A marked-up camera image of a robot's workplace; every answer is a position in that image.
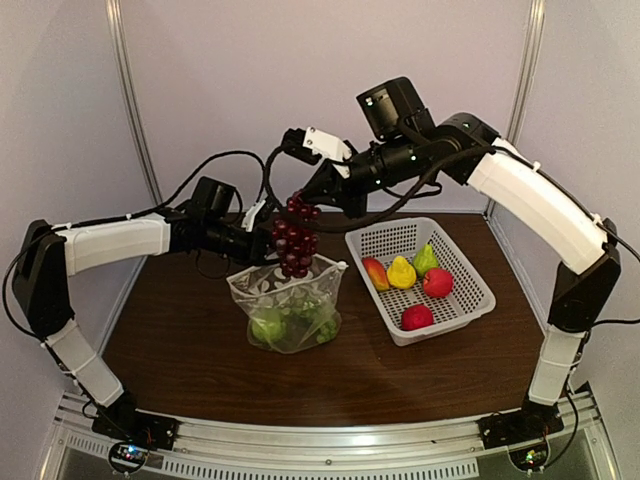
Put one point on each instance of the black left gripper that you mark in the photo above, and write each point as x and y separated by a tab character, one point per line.
261	245

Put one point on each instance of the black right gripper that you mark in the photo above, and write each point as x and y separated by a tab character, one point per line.
335	180

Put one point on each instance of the dark fake grapes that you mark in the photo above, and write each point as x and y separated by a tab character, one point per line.
295	245

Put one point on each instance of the clear polka dot zip bag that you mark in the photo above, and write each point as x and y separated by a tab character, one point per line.
265	287

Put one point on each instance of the green fake apple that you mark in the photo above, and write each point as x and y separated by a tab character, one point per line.
268	326

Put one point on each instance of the orange red fake mango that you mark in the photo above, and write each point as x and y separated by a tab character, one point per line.
376	273

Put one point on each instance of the green fake grapes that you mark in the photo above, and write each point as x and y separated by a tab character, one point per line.
313	323

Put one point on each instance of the yellow fake pear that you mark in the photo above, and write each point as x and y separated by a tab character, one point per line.
401	274

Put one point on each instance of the green fake pear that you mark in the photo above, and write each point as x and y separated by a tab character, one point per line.
425	260

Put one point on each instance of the red fake apple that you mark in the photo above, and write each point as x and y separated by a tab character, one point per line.
416	317

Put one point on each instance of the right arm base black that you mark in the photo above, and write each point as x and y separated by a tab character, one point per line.
517	425

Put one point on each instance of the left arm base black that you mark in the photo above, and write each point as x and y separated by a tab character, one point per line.
135	425

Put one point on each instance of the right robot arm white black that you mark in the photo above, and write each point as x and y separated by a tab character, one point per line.
409	145

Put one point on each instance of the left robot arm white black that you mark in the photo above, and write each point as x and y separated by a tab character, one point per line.
40	275

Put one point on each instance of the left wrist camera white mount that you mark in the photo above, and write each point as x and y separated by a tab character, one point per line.
250	218

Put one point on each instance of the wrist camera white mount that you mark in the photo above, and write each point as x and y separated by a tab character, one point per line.
312	145
250	218

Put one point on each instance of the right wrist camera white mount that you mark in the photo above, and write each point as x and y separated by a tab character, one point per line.
312	145

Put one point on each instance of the aluminium frame post left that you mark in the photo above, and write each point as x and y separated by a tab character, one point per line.
118	37

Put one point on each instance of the aluminium front rail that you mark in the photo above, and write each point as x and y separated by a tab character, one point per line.
448	449

